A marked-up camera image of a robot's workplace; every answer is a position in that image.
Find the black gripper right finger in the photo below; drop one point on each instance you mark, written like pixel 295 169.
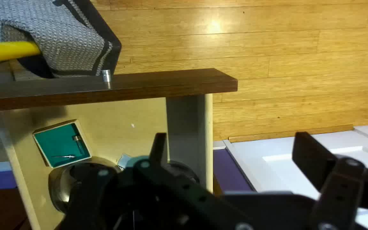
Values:
pixel 341 182

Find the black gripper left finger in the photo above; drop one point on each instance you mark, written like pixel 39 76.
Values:
pixel 145 197

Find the open wooden drawer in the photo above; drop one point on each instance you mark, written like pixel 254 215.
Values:
pixel 110 131

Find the silver bowl in drawer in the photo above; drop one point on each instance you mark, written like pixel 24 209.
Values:
pixel 62 180

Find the dark wooden shelf unit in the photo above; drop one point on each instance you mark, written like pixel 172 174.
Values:
pixel 134 86

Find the white door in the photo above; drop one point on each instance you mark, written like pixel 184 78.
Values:
pixel 309 188

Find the teal sponge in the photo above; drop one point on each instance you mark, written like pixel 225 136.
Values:
pixel 61 145

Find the grey woven cloth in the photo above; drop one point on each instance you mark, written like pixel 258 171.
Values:
pixel 73 37

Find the yellow pole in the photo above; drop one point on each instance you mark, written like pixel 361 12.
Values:
pixel 16 50

